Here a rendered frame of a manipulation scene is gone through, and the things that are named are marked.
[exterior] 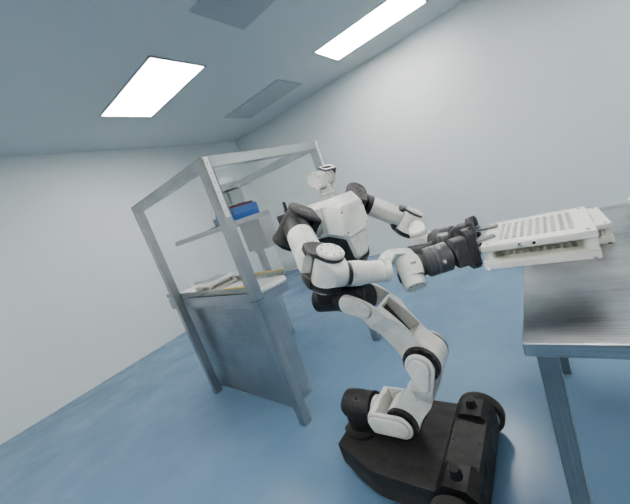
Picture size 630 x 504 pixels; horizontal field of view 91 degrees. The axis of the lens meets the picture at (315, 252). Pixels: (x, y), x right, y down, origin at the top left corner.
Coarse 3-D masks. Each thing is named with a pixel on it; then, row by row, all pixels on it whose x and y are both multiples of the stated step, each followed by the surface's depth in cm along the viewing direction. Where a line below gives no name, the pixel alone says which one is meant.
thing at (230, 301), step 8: (280, 288) 204; (288, 288) 209; (200, 296) 237; (208, 296) 226; (216, 296) 217; (224, 296) 210; (232, 296) 203; (240, 296) 197; (264, 296) 194; (272, 296) 198; (192, 304) 247; (200, 304) 238; (208, 304) 229; (216, 304) 221; (224, 304) 214; (232, 304) 207; (240, 304) 201; (248, 304) 194
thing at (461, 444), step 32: (352, 416) 146; (448, 416) 142; (480, 416) 131; (352, 448) 142; (384, 448) 137; (416, 448) 131; (448, 448) 124; (480, 448) 119; (384, 480) 126; (416, 480) 118; (448, 480) 110; (480, 480) 109
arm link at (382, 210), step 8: (376, 200) 138; (376, 208) 137; (384, 208) 137; (392, 208) 138; (400, 208) 138; (408, 208) 136; (376, 216) 140; (384, 216) 139; (392, 216) 138; (400, 216) 138; (416, 216) 134; (392, 224) 141
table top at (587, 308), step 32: (608, 256) 94; (544, 288) 89; (576, 288) 84; (608, 288) 79; (544, 320) 75; (576, 320) 71; (608, 320) 68; (544, 352) 68; (576, 352) 65; (608, 352) 62
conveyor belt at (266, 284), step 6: (270, 276) 215; (276, 276) 208; (282, 276) 204; (234, 282) 240; (240, 282) 232; (258, 282) 209; (264, 282) 203; (270, 282) 197; (276, 282) 199; (282, 282) 203; (192, 288) 283; (222, 288) 233; (264, 288) 192; (270, 288) 195; (216, 294) 220; (222, 294) 214
